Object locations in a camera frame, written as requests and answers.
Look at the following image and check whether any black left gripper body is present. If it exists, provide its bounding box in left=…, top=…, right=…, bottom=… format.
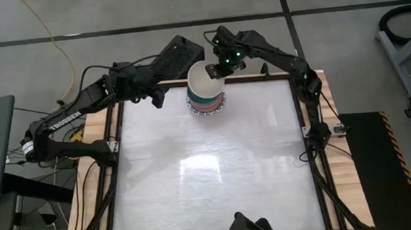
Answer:
left=124, top=64, right=166, bottom=99

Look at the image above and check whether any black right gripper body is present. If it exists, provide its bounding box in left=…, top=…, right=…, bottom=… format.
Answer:
left=209, top=24, right=250, bottom=74

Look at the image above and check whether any cream plastic bowl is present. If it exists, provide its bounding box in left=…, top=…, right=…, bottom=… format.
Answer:
left=185, top=59, right=226, bottom=100

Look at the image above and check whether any teal plastic bowl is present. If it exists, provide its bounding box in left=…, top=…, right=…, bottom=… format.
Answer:
left=185, top=84, right=226, bottom=106

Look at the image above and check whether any pink plastic bowl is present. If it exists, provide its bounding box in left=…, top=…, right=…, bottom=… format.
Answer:
left=189, top=98, right=225, bottom=109

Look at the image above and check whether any coral red plastic bowl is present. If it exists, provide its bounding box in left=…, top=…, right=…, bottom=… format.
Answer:
left=191, top=103, right=224, bottom=114

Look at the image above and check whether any blue patterned paper bowl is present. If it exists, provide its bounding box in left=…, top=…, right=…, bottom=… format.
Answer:
left=185, top=91, right=228, bottom=119

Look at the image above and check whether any black perforated computer tower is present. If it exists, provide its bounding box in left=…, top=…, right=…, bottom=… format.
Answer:
left=147, top=33, right=207, bottom=82

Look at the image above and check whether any wooden table board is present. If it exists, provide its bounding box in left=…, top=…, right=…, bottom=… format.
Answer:
left=54, top=67, right=376, bottom=230

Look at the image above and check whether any black equipment stand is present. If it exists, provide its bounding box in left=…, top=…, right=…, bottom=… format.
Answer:
left=0, top=167, right=77, bottom=230

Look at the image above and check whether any black angular device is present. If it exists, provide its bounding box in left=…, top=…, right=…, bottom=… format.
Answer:
left=227, top=208, right=285, bottom=230

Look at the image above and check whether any large black hazard-striped mat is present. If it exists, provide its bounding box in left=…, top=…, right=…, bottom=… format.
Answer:
left=337, top=108, right=411, bottom=230

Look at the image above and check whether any black clamp post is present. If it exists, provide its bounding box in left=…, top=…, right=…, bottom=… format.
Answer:
left=259, top=62, right=271, bottom=78

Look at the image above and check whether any black aluminium table frame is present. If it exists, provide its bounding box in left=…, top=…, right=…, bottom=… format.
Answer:
left=56, top=67, right=374, bottom=230

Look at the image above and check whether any yellow floor cable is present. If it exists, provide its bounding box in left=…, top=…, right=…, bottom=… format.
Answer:
left=18, top=0, right=78, bottom=106

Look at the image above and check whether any black flexible hose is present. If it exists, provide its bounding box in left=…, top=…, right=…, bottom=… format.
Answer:
left=377, top=4, right=411, bottom=48

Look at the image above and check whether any grey metal frame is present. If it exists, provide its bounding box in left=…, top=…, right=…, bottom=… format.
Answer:
left=375, top=20, right=411, bottom=100

